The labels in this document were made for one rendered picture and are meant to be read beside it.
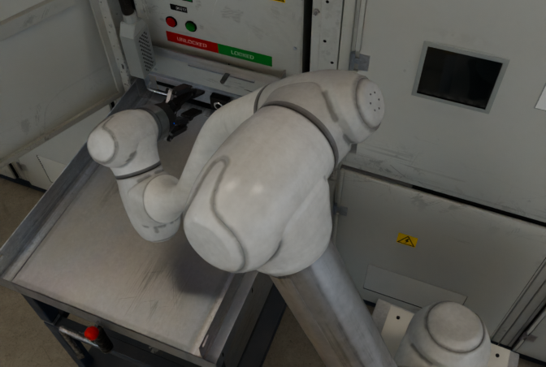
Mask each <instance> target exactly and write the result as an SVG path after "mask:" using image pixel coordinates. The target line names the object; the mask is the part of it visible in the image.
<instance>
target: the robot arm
mask: <svg viewBox="0 0 546 367"><path fill-rule="evenodd" d="M166 93H167V99H165V100H163V102H161V103H157V104H154V105H151V104H148V105H144V106H141V107H139V108H136V109H134V110H122V111H120V112H118V113H115V114H113V115H111V116H109V117H107V118H106V119H103V120H102V121H101V122H100V123H99V124H97V125H96V126H95V127H94V128H93V130H92V131H91V132H90V133H89V136H88V139H87V148H88V151H89V154H90V156H91V158H92V159H93V160H94V161H95V162H98V163H99V164H101V165H103V166H107V167H110V168H111V170H112V171H113V173H114V175H115V178H116V181H117V184H118V187H119V194H120V196H121V200H122V202H123V206H124V208H125V210H126V212H127V215H128V217H129V219H130V222H131V224H132V225H133V227H134V228H135V229H136V231H137V232H138V234H139V235H140V236H141V237H142V238H143V239H145V240H148V241H150V242H153V243H159V242H163V241H166V240H169V239H170V238H172V237H173V236H174V235H175V233H176V232H177V231H178V230H179V227H180V215H181V214H182V212H183V211H184V212H183V222H184V233H185V235H186V237H187V239H188V241H189V243H190V244H191V245H192V247H193V249H194V250H195V251H196V252H197V253H198V254H199V255H200V256H201V257H202V258H203V259H204V260H205V261H207V262H208V263H210V264H211V265H212V266H214V267H216V268H218V269H221V270H226V271H228V272H231V273H245V272H250V271H253V270H256V271H259V272H261V273H264V274H268V275H269V276H270V278H271V280H272V281H273V283H274V284H275V286H276V287H277V289H278V291H279V293H280V294H281V296H282V297H283V298H284V300H285V302H286V304H287V305H288V307H289V308H290V310H291V311H292V313H293V315H294V317H295V318H296V319H297V321H298V323H299V324H300V326H301V328H302V329H303V331H304V332H305V334H306V336H307V337H308V339H309V340H310V342H311V343H312V344H313V346H314V348H315V350H316V351H317V353H318V354H319V356H320V357H321V359H322V361H323V363H324V364H325V365H326V367H487V365H488V362H489V359H490V356H491V341H490V337H489V333H488V330H487V327H486V326H485V324H484V322H483V320H482V319H481V318H480V316H479V315H478V314H476V313H474V312H473V311H471V310H470V309H468V308H467V307H466V306H464V305H461V304H458V303H453V302H452V301H450V300H442V301H436V302H434V303H431V304H428V305H426V306H425V307H423V308H421V309H420V310H419V311H417V312H416V314H415V315H414V316H413V317H412V319H411V321H410V323H409V325H408V327H407V330H406V332H405V336H404V337H403V339H402V340H401V343H400V345H399V348H398V349H397V351H396V355H395V356H394V359H393V357H392V354H391V353H390V351H389V350H388V347H387V345H386V343H385V342H384V339H383V337H382V335H381V334H380V332H379V329H378V327H377V325H376V324H375V322H374V320H373V318H372V316H371V314H370V312H369V310H368V308H367V307H366V304H365V302H364V300H363V298H362V297H361V295H360V293H359V291H358V289H357V287H356V285H355V283H354V281H353V279H352V277H351V275H350V273H349V272H348V270H347V268H346V266H345V264H344V262H343V260H342V258H341V256H340V254H339V252H338V250H337V248H336V246H335V245H334V243H333V241H332V238H331V234H332V216H331V209H330V195H329V184H328V181H327V179H328V178H329V176H330V174H331V173H332V172H333V171H334V170H335V168H336V167H337V166H338V164H339V163H340V162H341V161H342V159H343V158H344V157H345V156H346V155H347V153H348V152H349V151H350V150H351V148H352V144H358V143H362V142H363V141H364V140H366V139H367V138H368V137H370V136H371V135H372V134H373V133H374V132H375V131H376V130H377V129H378V128H379V126H380V124H381V121H382V119H383V116H384V98H383V94H382V93H381V90H380V89H379V86H378V85H377V84H376V83H375V82H373V81H372V80H369V79H368V78H367V77H366V76H364V75H361V74H358V73H355V72H351V71H343V70H334V69H327V70H320V71H310V72H305V73H301V74H297V75H293V76H288V77H286V78H284V79H282V80H278V81H276V82H273V83H270V84H266V85H264V86H263V87H261V88H260V89H257V90H255V91H253V92H251V93H249V94H247V95H245V96H243V97H240V98H238V99H236V100H234V101H230V102H229V103H228V104H226V105H224V106H221V107H220V108H219V109H217V110H216V111H215V112H214V113H213V114H212V115H211V116H210V117H209V118H208V119H207V120H206V122H205V123H204V125H203V126H202V128H201V130H200V132H199V134H198V136H197V139H196V141H195V143H194V146H193V148H192V151H191V153H190V155H189V157H188V161H187V163H186V165H185V167H184V170H183V173H182V175H181V177H180V180H178V179H177V178H176V177H174V176H172V175H170V174H169V173H168V172H167V171H164V169H163V166H162V164H161V162H160V159H159V155H158V142H159V141H161V140H166V141H169V142H170V141H171V140H172V139H173V138H174V137H176V136H178V135H179V134H181V133H183V132H185V131H187V129H188V127H187V123H189V121H191V120H193V118H194V117H196V116H198V115H199V114H201V113H202V110H199V109H195V108H191V109H189V110H186V111H185V112H183V113H181V114H180V116H181V117H180V116H178V117H176V114H177V112H178V111H179V110H180V109H181V106H182V105H183V104H184V103H185V102H186V101H187V100H188V99H189V98H192V99H194V98H196V97H199V96H201V95H202V94H204V93H205V91H204V90H200V89H193V86H192V85H189V84H180V85H178V86H176V87H174V88H172V89H169V88H166ZM172 98H174V99H173V100H172ZM176 124H177V125H176ZM175 125H176V126H175Z"/></svg>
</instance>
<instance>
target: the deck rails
mask: <svg viewBox="0 0 546 367"><path fill-rule="evenodd" d="M148 100H149V99H147V98H143V97H140V95H139V93H138V89H137V84H136V81H134V82H133V83H132V85H131V86H130V87H129V89H128V90H127V91H126V93H125V94H124V95H123V96H122V97H121V98H120V99H119V101H118V102H117V103H116V105H115V106H114V107H113V109H112V110H111V111H110V113H109V114H108V115H107V116H106V117H105V119H106V118H107V117H109V116H111V115H113V114H115V113H118V112H120V111H122V110H134V109H136V108H139V107H141V106H144V105H145V104H146V102H147V101H148ZM99 165H100V164H99V163H98V162H95V161H94V160H93V159H92V158H91V156H90V154H89V151H88V148H87V141H86V142H85V143H84V145H83V146H82V147H81V148H80V150H79V151H78V152H77V154H76V155H75V156H74V158H73V159H72V160H71V161H70V162H69V163H68V164H67V166H66V167H65V168H64V170H63V171H62V172H61V174H60V175H59V176H58V178H57V179H56V180H55V181H54V182H53V183H52V184H51V186H50V187H49V188H48V190H47V191H46V192H45V194H44V195H43V196H42V197H41V199H40V200H39V201H38V202H37V203H36V204H35V206H34V207H33V208H32V210H31V211H30V212H29V213H28V215H27V216H26V217H25V219H24V220H23V221H22V223H21V224H20V225H19V226H18V227H17V228H16V229H15V231H14V232H13V233H12V235H11V236H10V237H9V239H8V240H7V241H6V243H5V244H4V245H3V246H2V247H1V248H0V256H1V254H2V255H3V257H2V258H1V260H0V278H2V279H4V280H6V281H8V282H12V280H13V279H14V278H15V276H16V275H17V274H18V273H19V272H20V270H21V269H22V267H23V266H24V264H25V263H26V262H27V260H28V259H29V258H30V257H31V256H32V254H33V253H34V251H35V250H36V249H37V247H38V246H39V244H40V243H41V242H42V241H43V239H44V238H45V237H46V236H47V234H48V233H49V232H50V230H51V229H52V227H53V226H54V224H55V223H56V222H57V221H58V220H59V218H60V217H61V216H62V214H63V213H64V211H65V210H66V209H67V207H68V206H69V205H70V204H71V202H72V201H73V200H74V198H75V197H76V195H77V194H78V193H79V191H80V190H81V189H82V188H83V187H84V185H85V184H86V183H87V181H88V180H89V178H90V177H91V176H92V174H93V173H94V171H95V170H96V169H97V168H98V167H99ZM245 274H246V272H245V273H231V272H228V275H227V277H226V279H225V281H224V283H223V286H222V287H221V289H220V291H219V294H218V295H217V297H216V299H215V301H214V303H213V305H212V307H211V309H210V311H209V313H208V315H207V317H206V320H205V321H204V323H203V325H202V327H201V329H200V331H199V333H198V335H197V337H196V339H195V341H194V343H193V346H192V347H191V349H190V351H189V354H191V355H193V356H196V357H199V358H201V359H203V360H205V359H206V357H207V355H208V353H209V350H210V348H211V346H212V344H213V342H214V341H215V338H216V335H217V334H218V332H219V329H220V327H221V325H222V324H223V320H224V318H225V317H226V315H227V313H228V310H229V309H230V307H231V304H232V302H233V300H234V298H235V296H236V294H237V292H238V289H239V287H240V285H241V283H242V281H243V279H244V277H245Z"/></svg>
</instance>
